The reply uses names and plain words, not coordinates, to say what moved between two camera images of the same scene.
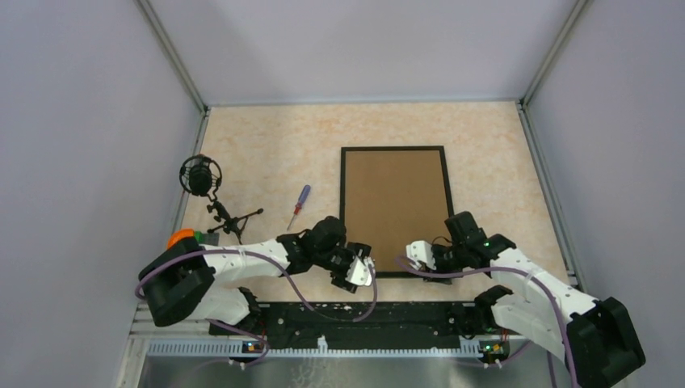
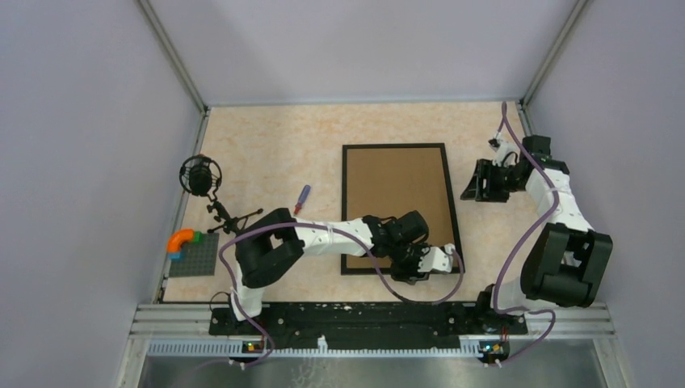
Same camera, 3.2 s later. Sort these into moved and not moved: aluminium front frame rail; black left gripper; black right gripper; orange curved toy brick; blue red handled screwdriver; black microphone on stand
Moved: black left gripper; black right gripper
Not moved: aluminium front frame rail; black microphone on stand; blue red handled screwdriver; orange curved toy brick
